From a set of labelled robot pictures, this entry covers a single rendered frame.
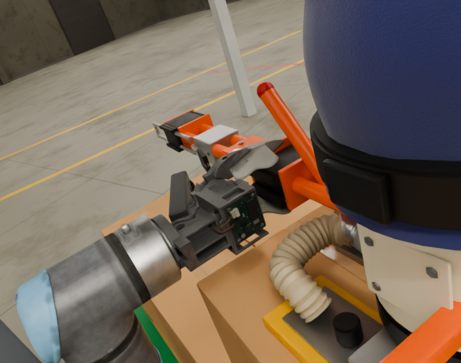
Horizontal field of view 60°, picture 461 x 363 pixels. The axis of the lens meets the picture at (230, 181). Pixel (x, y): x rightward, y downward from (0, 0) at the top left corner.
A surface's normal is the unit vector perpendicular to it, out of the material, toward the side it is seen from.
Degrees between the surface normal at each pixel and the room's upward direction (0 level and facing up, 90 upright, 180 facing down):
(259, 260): 0
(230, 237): 90
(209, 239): 0
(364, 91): 91
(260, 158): 13
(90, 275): 42
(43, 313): 50
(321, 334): 1
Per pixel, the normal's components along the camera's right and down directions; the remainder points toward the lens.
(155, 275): 0.52, 0.25
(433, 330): -0.29, -0.85
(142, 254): 0.22, -0.33
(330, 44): -0.93, 0.23
